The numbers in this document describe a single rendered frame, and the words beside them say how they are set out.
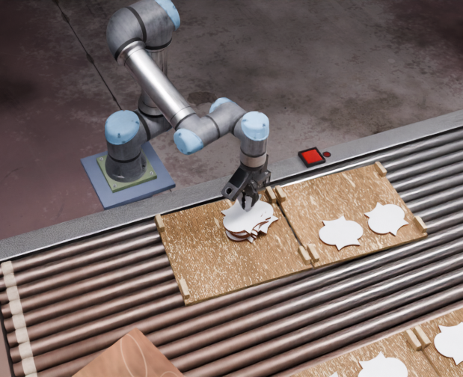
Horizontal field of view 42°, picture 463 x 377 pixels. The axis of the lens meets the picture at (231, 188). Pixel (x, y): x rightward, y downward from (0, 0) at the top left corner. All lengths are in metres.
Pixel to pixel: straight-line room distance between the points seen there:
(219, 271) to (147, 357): 0.40
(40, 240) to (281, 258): 0.77
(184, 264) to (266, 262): 0.26
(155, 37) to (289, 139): 1.97
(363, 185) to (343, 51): 2.43
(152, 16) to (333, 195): 0.85
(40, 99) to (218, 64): 1.20
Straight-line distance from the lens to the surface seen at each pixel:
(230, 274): 1.87
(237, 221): 1.91
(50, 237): 2.04
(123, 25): 1.80
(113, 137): 2.06
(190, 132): 1.65
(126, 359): 1.62
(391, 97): 4.17
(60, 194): 3.43
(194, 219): 2.00
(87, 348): 1.79
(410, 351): 1.82
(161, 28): 1.86
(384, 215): 2.09
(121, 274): 1.91
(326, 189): 2.13
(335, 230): 2.00
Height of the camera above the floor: 2.46
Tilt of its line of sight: 47 degrees down
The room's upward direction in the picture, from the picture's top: 3 degrees clockwise
